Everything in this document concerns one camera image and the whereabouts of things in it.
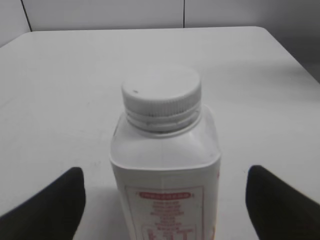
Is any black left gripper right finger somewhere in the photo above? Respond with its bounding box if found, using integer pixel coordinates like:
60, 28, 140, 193
245, 165, 320, 240

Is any white ribbed bottle cap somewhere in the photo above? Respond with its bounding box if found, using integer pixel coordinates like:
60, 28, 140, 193
121, 65, 202, 118

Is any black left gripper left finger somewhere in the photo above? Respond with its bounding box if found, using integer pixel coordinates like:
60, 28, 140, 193
0, 167, 86, 240

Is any white yogurt drink bottle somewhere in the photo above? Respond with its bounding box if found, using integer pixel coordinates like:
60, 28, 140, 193
108, 103, 222, 240

